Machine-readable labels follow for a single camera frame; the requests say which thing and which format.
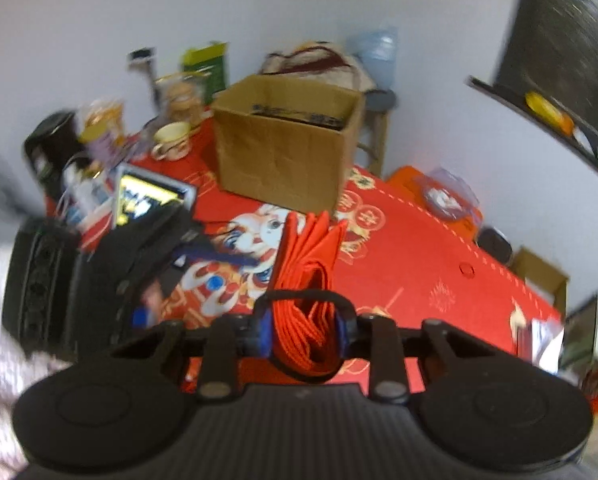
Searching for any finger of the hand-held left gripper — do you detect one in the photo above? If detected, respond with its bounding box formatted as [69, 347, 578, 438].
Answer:
[166, 240, 261, 272]
[129, 265, 185, 332]

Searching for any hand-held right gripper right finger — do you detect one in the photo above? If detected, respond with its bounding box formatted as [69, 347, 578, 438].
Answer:
[335, 310, 486, 405]

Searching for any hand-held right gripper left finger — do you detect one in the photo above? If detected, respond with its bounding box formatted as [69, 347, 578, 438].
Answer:
[109, 310, 276, 403]

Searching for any black elastic band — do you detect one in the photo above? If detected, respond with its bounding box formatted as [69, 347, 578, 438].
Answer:
[253, 289, 358, 382]

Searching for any red shopping bag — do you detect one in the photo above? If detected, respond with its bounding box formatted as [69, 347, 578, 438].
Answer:
[269, 210, 351, 382]

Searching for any cardboard box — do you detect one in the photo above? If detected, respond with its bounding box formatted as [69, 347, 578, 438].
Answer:
[211, 74, 367, 217]

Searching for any clear plastic bag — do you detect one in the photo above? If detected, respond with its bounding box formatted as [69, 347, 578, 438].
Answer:
[413, 167, 481, 222]

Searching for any yellow snack bag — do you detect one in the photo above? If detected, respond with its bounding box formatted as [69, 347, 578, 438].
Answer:
[78, 100, 128, 147]

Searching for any beige tote bag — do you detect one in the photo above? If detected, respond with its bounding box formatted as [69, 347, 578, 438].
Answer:
[258, 41, 376, 95]

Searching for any tablet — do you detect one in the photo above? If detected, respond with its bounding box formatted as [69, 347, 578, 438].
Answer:
[111, 161, 199, 233]

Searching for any red printed tablecloth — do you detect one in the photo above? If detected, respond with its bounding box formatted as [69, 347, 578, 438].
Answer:
[44, 120, 566, 397]

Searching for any cream mug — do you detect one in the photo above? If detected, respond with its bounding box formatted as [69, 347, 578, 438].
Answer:
[150, 121, 196, 162]

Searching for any black container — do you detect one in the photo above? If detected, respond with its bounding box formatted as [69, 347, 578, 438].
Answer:
[23, 111, 94, 202]

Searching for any clear snack jar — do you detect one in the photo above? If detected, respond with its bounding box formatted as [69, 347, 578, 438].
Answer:
[159, 72, 206, 127]

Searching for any orange stool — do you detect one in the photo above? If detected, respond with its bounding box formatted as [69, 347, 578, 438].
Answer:
[385, 165, 485, 241]

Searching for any black round object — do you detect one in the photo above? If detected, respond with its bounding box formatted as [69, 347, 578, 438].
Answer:
[476, 227, 512, 267]

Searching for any green box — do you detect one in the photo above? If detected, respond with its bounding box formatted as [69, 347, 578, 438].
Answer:
[180, 42, 230, 107]

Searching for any wooden stool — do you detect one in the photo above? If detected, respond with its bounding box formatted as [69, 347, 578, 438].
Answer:
[508, 247, 571, 317]

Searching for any black selfie stick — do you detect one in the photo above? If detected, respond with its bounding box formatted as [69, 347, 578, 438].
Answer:
[127, 47, 164, 113]

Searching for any grey stool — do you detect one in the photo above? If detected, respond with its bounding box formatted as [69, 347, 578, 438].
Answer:
[355, 89, 401, 180]

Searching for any grey window sill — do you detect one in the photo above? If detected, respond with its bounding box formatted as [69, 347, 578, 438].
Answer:
[465, 75, 598, 188]

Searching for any yellow packet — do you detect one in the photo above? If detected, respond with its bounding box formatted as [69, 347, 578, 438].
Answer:
[524, 91, 576, 136]

